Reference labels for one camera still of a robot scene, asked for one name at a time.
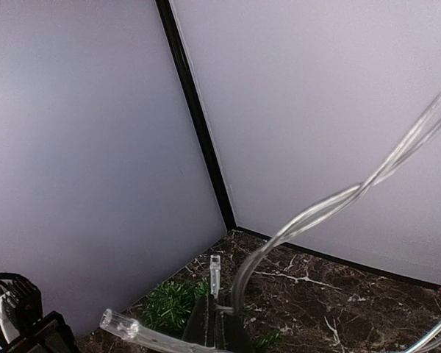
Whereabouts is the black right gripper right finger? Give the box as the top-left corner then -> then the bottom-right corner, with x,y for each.
220,312 -> 252,353

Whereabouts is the white ball fairy light string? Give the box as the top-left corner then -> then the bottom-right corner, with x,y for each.
98,73 -> 441,353

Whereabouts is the left black frame post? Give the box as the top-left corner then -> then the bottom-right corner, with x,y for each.
154,0 -> 238,232

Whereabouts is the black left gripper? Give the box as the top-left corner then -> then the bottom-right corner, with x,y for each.
7,311 -> 79,353

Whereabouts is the small green christmas tree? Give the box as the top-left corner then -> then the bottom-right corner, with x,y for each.
142,279 -> 280,352

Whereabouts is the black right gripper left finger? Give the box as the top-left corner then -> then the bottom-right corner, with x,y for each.
182,294 -> 216,349

